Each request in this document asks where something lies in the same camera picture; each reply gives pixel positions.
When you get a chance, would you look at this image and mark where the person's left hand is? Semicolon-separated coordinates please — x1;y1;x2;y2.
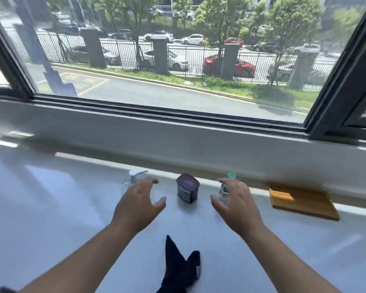
111;177;168;235

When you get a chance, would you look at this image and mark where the person's right hand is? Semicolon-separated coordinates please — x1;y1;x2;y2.
209;177;265;238

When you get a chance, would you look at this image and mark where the clear soap pump dispenser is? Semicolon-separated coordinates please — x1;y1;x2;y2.
121;170;155;205

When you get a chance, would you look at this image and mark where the white green-capped bottle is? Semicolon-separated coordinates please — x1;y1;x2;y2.
218;172;237;202

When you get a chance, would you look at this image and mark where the dark lidded jar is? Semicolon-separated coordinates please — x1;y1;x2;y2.
175;173;200;204

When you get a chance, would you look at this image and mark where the wooden tray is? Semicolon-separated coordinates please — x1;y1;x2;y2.
268;185;341;222

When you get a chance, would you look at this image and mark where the black cloth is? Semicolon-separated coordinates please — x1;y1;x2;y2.
156;234;201;293

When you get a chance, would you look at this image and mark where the person's right forearm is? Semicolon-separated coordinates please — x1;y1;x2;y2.
243;225;343;293

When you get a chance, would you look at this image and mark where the person's left forearm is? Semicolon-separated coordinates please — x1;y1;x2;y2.
18;222;142;293

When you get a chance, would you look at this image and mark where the red car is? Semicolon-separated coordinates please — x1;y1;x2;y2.
203;54;256;79

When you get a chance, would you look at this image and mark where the silver car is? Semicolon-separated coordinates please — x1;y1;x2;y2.
267;61;325;83

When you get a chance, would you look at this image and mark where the grey stone fence pillar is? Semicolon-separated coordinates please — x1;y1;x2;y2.
288;47;320;91
151;38;170;75
221;43;241;81
80;27;107;69

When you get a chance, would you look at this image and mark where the black open window sash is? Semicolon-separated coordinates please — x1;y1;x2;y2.
341;67;366;131

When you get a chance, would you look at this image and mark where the white car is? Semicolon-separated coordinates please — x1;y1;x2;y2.
142;30;174;44
181;34;205;46
142;49;189;72

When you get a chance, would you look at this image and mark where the grey car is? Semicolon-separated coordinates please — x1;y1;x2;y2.
61;45;122;66

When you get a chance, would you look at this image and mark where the black metal fence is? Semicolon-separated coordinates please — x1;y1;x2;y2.
6;30;339;90

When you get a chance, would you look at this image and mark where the round green tree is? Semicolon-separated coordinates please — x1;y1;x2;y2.
195;0;254;77
267;0;325;86

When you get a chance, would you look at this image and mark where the large green tree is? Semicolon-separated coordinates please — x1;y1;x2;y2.
88;0;166;70

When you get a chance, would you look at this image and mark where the small green tree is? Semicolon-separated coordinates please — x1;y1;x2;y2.
173;0;193;31

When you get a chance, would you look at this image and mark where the black window frame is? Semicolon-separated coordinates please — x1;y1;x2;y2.
0;0;366;142

